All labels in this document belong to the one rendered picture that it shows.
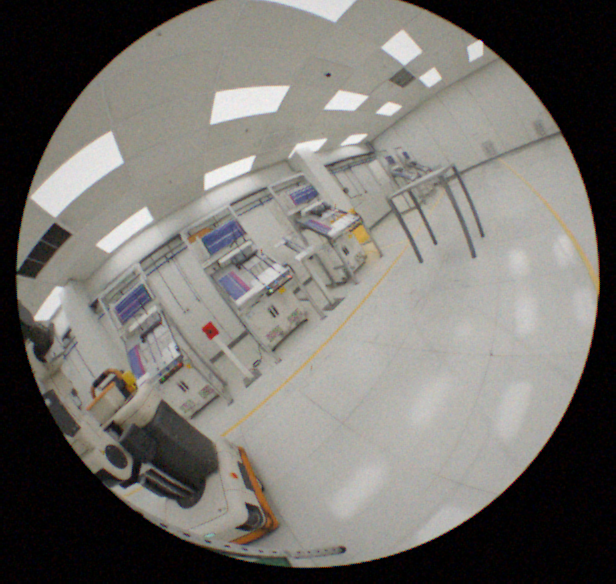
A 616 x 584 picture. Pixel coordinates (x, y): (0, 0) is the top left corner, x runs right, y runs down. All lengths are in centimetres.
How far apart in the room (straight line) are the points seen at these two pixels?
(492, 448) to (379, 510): 47
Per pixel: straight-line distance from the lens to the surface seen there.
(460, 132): 827
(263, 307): 233
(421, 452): 95
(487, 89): 854
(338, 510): 102
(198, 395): 252
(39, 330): 85
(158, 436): 105
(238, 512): 98
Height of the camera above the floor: 90
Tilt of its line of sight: 10 degrees down
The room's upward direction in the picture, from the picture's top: 34 degrees counter-clockwise
